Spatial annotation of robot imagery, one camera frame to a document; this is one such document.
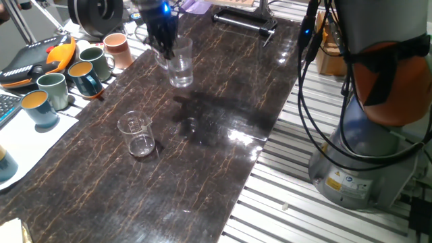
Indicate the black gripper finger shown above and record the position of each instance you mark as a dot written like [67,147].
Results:
[163,45]
[175,40]

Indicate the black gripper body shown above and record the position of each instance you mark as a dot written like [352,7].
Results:
[160,20]

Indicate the clear glass mug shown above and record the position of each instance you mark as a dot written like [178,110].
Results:
[182,74]

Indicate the silver orange robot arm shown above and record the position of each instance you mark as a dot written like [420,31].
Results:
[378,20]

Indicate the white cup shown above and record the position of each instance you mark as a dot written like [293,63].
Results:
[82,44]

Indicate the bare operator hand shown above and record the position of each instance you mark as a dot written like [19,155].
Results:
[3,13]

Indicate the purple cloth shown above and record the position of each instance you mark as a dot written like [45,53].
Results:
[199,7]

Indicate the pink ceramic mug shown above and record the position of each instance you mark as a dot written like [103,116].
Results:
[119,50]

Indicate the black round disc device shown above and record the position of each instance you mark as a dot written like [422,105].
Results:
[98,17]

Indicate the dark green ceramic mug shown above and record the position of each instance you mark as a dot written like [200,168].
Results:
[98,64]

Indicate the black metal clamp stand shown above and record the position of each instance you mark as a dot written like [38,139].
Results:
[243,22]

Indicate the clear glass beaker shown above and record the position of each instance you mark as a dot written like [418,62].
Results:
[141,145]

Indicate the metal tripod leg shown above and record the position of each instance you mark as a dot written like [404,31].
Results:
[47,16]
[18,20]

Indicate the light green ceramic mug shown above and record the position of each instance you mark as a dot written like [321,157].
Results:
[55,94]

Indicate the black orange teach pendant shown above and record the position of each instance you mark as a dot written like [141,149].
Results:
[27,64]

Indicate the blue mug yellow inside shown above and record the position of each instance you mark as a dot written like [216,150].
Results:
[42,114]

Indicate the cardboard box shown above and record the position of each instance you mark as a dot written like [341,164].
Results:
[329,62]

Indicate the black keyboard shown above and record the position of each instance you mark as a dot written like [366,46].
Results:
[8,106]

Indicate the white paper sheet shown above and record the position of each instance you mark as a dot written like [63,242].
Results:
[27,145]

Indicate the dark marble pattern mat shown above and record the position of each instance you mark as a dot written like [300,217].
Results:
[84,209]

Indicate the blue mug tan rim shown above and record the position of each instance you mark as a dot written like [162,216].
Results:
[6,167]

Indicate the small white scrap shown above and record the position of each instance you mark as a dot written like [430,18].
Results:
[285,206]

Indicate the white paper stack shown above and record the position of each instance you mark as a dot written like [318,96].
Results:
[10,233]

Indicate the black power box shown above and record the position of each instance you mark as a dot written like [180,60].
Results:
[420,216]

